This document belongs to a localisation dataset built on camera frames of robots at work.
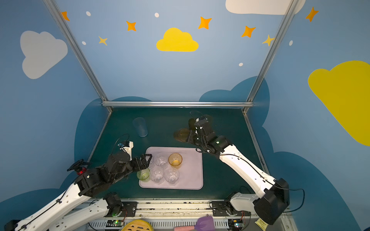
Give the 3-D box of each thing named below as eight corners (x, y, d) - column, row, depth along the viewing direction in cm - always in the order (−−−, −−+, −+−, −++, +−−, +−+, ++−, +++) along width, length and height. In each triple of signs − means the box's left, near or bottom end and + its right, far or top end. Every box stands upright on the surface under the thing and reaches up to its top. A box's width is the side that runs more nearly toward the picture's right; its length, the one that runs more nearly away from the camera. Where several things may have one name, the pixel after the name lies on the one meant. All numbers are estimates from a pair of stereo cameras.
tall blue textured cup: (136, 134, 108) (130, 122, 96) (142, 128, 112) (137, 115, 100) (144, 138, 106) (139, 126, 94) (150, 131, 110) (146, 119, 98)
